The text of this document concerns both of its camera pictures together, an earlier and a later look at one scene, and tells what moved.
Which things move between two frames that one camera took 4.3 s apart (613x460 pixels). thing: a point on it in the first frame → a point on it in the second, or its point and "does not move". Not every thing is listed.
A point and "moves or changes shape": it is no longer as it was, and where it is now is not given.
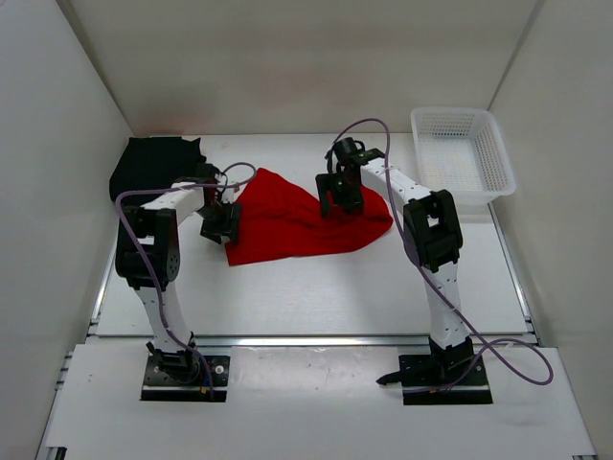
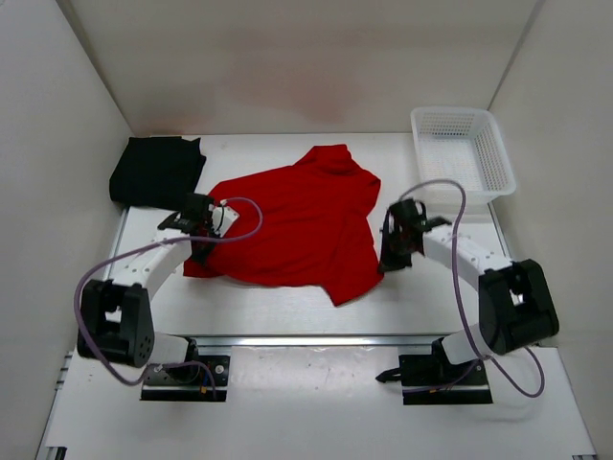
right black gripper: x=329 y=184 → x=389 y=262
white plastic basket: x=462 y=150 does not move
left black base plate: x=179 y=378 does not move
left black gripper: x=229 y=227 → x=201 y=255
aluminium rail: x=312 y=341 does not move
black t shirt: x=149 y=163 does not move
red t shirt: x=279 y=217 moves or changes shape
